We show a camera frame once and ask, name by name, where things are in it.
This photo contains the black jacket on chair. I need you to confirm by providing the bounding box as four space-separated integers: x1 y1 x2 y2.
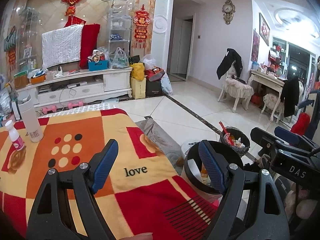
216 48 243 80

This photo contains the white TV cabinet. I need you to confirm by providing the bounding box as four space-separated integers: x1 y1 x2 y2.
17 67 132 113

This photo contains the yellow bag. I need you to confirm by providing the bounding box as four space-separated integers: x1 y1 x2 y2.
130 62 145 81

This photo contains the white tall thermos bottle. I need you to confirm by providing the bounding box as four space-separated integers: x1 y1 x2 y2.
17 92 43 143

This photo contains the ornate wall clock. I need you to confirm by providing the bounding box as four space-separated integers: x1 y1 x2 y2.
222 0 235 25

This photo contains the pink white small bottle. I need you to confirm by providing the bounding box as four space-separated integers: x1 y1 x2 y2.
5 120 25 151

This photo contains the pink dumbbell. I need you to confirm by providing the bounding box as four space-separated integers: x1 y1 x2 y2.
68 101 84 109

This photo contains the small black trash bin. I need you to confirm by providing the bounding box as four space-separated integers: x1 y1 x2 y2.
182 141 244 204

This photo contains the clear acrylic shelf tower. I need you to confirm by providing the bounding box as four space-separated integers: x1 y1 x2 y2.
107 0 134 62

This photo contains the blue storage basket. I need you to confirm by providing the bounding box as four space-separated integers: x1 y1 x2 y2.
88 60 109 72

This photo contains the large lined trash bin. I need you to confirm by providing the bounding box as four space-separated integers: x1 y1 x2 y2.
219 121 250 157

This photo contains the white covered television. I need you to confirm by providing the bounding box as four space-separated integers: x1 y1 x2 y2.
41 24 84 68

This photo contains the black shopping bag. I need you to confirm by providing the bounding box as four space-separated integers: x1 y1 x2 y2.
145 80 163 98

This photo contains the red orange patterned blanket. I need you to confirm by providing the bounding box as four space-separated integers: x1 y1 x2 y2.
0 107 221 240

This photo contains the cream paper shopping bag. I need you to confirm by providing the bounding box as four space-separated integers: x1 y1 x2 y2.
130 77 146 99

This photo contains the framed wall picture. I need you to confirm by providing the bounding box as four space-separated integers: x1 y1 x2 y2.
259 13 270 46

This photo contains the red fu hanging decoration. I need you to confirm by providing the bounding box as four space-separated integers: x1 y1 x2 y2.
133 4 151 49

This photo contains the white chair with cushion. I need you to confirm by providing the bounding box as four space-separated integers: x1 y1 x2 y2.
217 62 254 113

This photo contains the white side table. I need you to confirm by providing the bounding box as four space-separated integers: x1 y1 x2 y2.
247 70 285 122

